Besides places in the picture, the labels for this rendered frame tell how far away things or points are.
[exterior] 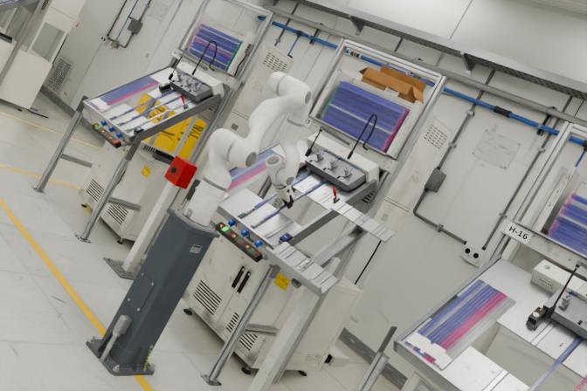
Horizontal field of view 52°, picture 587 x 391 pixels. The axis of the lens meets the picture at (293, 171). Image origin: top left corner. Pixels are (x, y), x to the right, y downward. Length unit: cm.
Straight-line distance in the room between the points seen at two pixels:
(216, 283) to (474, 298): 153
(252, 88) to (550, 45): 220
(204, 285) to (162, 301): 93
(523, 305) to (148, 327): 159
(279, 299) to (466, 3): 307
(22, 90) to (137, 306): 478
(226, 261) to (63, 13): 428
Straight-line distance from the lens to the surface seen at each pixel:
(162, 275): 266
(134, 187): 432
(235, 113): 438
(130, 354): 282
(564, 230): 285
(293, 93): 269
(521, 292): 282
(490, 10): 520
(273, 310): 328
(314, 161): 335
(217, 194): 262
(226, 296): 351
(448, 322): 263
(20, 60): 713
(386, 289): 481
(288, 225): 305
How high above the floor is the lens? 125
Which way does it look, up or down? 3 degrees down
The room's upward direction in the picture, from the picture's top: 29 degrees clockwise
